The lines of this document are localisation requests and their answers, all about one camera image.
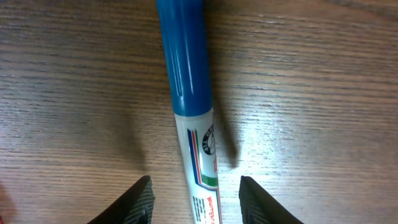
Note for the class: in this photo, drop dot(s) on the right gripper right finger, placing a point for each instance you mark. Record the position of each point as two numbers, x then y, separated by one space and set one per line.
259 207

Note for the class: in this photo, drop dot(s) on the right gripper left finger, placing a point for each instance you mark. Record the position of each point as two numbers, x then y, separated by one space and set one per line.
135 206

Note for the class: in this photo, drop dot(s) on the blue white marker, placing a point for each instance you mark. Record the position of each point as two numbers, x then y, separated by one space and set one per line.
184 39

